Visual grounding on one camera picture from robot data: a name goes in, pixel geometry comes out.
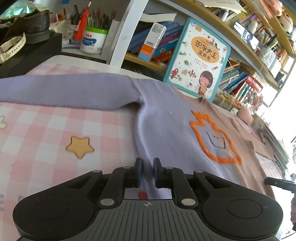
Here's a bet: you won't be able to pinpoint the red tassel ornament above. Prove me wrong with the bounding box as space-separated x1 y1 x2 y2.
73 0 92 41

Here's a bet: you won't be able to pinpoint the white watch strap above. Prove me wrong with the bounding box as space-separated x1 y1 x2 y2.
0 32 27 64

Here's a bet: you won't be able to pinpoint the pink plush toy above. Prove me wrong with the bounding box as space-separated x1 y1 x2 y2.
236 107 254 125

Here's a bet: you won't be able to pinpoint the usmile box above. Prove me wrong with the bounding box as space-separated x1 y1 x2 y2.
137 23 167 62

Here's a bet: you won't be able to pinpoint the red dictionary books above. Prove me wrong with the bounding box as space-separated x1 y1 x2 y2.
244 76 263 93

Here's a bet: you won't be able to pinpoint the children's sound book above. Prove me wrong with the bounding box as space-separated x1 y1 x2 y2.
163 18 231 102

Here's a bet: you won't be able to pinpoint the smartphone on shelf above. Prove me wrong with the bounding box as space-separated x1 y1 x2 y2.
233 22 259 51

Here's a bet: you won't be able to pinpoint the wooden bookshelf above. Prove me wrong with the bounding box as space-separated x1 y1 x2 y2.
108 0 296 112

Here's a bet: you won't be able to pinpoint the row of upright books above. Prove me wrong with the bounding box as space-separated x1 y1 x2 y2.
218 60 251 94

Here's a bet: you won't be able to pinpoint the purple and pink sweater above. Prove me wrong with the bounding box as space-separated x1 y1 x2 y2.
1 73 274 198

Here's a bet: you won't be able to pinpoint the pink checkered tablecloth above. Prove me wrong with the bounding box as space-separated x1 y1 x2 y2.
0 62 149 232

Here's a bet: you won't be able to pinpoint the black leather shoe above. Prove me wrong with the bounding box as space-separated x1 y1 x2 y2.
1 9 51 44

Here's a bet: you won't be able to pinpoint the white pen holder can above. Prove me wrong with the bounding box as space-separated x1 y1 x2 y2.
80 26 108 54

